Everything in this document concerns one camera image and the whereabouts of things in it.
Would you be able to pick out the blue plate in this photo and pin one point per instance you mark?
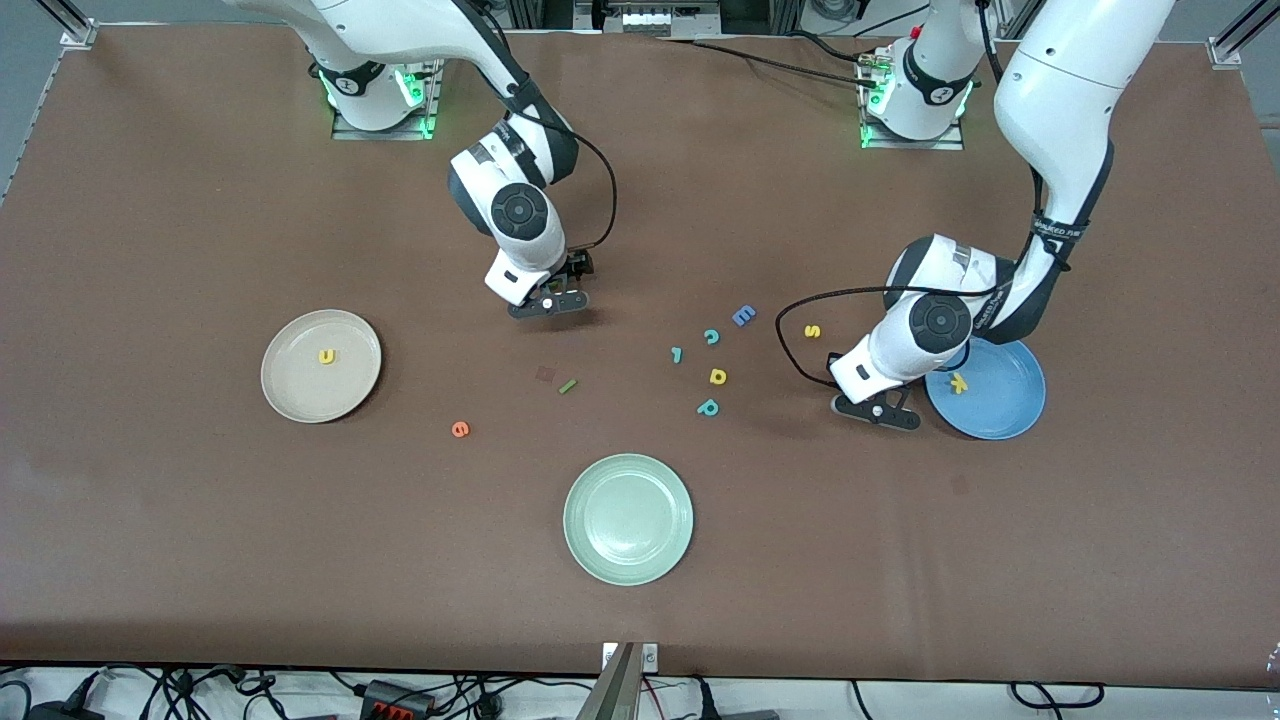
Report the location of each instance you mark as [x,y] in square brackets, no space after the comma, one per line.
[1000,400]

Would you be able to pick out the beige brown plate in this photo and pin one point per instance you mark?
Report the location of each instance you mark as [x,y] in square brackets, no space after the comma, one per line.
[300,390]

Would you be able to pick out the blue foam letter E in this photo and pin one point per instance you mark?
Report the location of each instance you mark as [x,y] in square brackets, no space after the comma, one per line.
[743,316]

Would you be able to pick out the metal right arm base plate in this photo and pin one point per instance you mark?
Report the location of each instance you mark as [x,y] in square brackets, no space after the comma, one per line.
[432,110]

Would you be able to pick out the black power adapter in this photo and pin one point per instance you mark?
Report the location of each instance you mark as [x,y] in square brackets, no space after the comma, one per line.
[60,712]

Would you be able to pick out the pale green plate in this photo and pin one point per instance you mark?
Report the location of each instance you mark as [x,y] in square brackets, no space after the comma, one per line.
[628,520]

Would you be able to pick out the white table clamp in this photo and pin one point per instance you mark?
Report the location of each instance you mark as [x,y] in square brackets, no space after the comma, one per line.
[650,657]

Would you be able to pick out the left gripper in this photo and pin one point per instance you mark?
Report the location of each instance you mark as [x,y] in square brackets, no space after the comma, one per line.
[831,357]

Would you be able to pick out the yellow foam letter k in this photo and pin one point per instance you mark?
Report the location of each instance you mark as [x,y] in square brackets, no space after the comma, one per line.
[958,382]

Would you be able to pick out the black power strip red switches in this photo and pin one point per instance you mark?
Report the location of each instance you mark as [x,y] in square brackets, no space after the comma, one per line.
[400,700]

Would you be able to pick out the grey metal bracket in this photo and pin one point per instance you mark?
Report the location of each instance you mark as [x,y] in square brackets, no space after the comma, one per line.
[615,690]

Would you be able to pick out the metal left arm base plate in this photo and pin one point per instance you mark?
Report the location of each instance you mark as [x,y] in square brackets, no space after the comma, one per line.
[950,143]

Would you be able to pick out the teal foam letter p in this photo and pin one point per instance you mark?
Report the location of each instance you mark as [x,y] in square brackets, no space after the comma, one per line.
[708,408]

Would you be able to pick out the metal control box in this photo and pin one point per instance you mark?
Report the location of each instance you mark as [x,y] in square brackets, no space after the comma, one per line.
[650,18]

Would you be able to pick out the aluminium frame post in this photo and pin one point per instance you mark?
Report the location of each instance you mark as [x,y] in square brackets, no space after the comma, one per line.
[1235,40]
[75,25]

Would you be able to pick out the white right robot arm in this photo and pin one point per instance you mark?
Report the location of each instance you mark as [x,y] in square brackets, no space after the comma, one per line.
[400,30]

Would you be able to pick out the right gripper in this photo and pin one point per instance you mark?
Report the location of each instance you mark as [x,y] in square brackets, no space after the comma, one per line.
[577,266]

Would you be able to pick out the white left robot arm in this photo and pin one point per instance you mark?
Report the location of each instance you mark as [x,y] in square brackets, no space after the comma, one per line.
[1060,100]

